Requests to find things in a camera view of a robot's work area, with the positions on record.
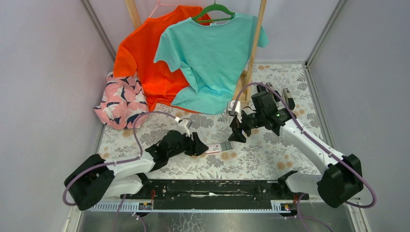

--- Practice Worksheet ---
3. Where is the wooden rack base tray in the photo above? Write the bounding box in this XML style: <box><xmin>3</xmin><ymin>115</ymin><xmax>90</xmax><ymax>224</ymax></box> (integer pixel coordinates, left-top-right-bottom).
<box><xmin>232</xmin><ymin>70</ymin><xmax>252</xmax><ymax>107</ymax></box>

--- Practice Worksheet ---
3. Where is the orange t-shirt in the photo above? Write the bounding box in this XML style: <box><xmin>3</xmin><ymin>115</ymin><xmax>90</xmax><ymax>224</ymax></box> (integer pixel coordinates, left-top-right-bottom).
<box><xmin>114</xmin><ymin>5</ymin><xmax>202</xmax><ymax>111</ymax></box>

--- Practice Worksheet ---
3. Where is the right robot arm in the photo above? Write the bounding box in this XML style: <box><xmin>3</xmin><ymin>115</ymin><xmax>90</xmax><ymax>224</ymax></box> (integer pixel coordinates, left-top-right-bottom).
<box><xmin>227</xmin><ymin>91</ymin><xmax>364</xmax><ymax>208</ymax></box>

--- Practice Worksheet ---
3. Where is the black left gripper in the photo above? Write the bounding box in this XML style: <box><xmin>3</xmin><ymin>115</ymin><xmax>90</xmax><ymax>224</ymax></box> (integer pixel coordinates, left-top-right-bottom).
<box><xmin>167</xmin><ymin>131</ymin><xmax>209</xmax><ymax>160</ymax></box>

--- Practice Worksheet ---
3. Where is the wooden rack post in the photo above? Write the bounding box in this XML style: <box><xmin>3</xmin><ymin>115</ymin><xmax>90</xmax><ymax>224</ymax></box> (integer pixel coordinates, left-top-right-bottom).
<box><xmin>245</xmin><ymin>0</ymin><xmax>267</xmax><ymax>85</ymax></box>
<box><xmin>124</xmin><ymin>0</ymin><xmax>142</xmax><ymax>29</ymax></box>

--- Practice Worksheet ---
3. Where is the red staple box sleeve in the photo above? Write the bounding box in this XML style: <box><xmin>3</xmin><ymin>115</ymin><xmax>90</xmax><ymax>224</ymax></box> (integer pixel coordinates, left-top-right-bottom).
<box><xmin>205</xmin><ymin>144</ymin><xmax>221</xmax><ymax>154</ymax></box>

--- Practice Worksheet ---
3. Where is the beige and black stapler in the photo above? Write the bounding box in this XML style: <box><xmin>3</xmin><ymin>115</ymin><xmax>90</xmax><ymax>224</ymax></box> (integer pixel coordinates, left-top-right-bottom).
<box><xmin>266</xmin><ymin>82</ymin><xmax>280</xmax><ymax>95</ymax></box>

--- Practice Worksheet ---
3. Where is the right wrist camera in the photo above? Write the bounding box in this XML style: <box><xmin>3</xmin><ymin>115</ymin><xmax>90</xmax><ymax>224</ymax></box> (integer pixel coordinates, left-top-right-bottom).
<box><xmin>226</xmin><ymin>101</ymin><xmax>242</xmax><ymax>122</ymax></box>

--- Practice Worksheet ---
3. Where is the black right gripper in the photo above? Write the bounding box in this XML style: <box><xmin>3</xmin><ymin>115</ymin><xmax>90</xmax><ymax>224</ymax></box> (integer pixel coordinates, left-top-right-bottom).
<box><xmin>228</xmin><ymin>109</ymin><xmax>264</xmax><ymax>144</ymax></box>

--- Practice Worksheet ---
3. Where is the teal t-shirt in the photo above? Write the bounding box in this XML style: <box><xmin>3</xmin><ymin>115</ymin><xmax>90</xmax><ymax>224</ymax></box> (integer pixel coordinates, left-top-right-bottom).
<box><xmin>154</xmin><ymin>13</ymin><xmax>258</xmax><ymax>115</ymax></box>

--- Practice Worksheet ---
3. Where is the green clothes hanger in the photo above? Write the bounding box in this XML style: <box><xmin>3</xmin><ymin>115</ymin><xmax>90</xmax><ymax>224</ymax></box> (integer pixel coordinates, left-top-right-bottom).
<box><xmin>191</xmin><ymin>0</ymin><xmax>236</xmax><ymax>25</ymax></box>

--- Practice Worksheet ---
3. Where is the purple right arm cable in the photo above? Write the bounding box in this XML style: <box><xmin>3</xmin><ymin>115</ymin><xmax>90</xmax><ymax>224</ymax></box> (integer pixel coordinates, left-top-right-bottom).
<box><xmin>232</xmin><ymin>82</ymin><xmax>377</xmax><ymax>232</ymax></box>

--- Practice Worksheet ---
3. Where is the pink clothes hanger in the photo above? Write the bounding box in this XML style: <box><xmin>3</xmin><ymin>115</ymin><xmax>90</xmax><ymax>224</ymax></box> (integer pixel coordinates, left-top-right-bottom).
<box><xmin>148</xmin><ymin>0</ymin><xmax>178</xmax><ymax>18</ymax></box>

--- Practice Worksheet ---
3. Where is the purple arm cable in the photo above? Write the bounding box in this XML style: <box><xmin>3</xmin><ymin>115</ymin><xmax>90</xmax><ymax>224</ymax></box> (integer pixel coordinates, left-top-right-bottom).
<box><xmin>232</xmin><ymin>82</ymin><xmax>377</xmax><ymax>232</ymax></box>
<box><xmin>62</xmin><ymin>111</ymin><xmax>182</xmax><ymax>232</ymax></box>

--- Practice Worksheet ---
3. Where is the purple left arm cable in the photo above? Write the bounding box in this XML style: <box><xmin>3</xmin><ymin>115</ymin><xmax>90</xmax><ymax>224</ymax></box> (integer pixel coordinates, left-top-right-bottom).
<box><xmin>62</xmin><ymin>111</ymin><xmax>182</xmax><ymax>232</ymax></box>

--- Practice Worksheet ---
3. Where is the wooden rack right post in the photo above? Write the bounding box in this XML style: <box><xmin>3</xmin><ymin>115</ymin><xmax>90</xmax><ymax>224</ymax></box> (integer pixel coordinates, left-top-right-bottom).
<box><xmin>245</xmin><ymin>0</ymin><xmax>267</xmax><ymax>85</ymax></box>

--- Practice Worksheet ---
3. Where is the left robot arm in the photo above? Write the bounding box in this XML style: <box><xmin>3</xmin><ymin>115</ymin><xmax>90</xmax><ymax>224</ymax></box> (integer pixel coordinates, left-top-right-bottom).
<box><xmin>63</xmin><ymin>130</ymin><xmax>209</xmax><ymax>211</ymax></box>

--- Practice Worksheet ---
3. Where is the pink bird-pattern cloth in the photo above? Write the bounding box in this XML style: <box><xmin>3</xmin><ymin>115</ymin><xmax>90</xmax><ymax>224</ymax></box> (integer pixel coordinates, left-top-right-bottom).
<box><xmin>93</xmin><ymin>72</ymin><xmax>148</xmax><ymax>130</ymax></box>

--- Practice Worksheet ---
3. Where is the wooden rack left post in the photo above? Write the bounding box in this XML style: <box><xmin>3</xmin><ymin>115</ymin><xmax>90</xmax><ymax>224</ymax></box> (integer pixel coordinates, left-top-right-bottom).
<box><xmin>124</xmin><ymin>0</ymin><xmax>142</xmax><ymax>29</ymax></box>

